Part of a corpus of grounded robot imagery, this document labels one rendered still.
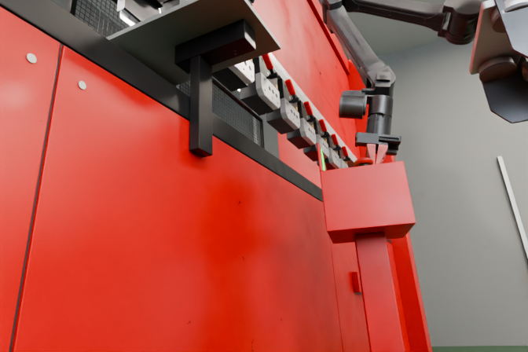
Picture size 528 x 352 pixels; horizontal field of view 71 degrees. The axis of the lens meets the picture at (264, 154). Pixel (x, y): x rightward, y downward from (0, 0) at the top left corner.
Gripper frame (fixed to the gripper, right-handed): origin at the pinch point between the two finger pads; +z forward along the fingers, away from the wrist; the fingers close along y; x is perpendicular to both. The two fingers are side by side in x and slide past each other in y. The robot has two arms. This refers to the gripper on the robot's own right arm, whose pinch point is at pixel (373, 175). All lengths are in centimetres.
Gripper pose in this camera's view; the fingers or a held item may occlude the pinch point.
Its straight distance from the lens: 90.4
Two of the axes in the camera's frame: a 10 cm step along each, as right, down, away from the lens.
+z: -1.8, 9.4, -3.0
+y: -9.6, -1.1, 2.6
